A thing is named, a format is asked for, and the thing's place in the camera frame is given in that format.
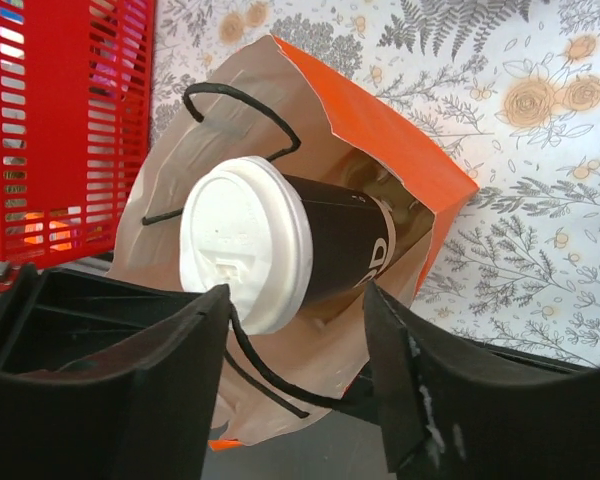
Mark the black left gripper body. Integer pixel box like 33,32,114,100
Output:
0,262,206,374

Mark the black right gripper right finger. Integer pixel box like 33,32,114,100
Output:
363,284,600,479

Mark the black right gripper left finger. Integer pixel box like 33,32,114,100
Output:
0,286,230,479

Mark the black paper coffee cup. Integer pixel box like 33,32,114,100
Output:
285,175,396,306

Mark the white cup lid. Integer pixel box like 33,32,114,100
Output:
179,156,312,335

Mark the orange paper bag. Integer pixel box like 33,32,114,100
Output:
109,36,477,450

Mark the red plastic basket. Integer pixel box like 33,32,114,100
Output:
0,0,155,267

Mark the floral table mat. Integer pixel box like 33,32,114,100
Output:
151,1,600,366

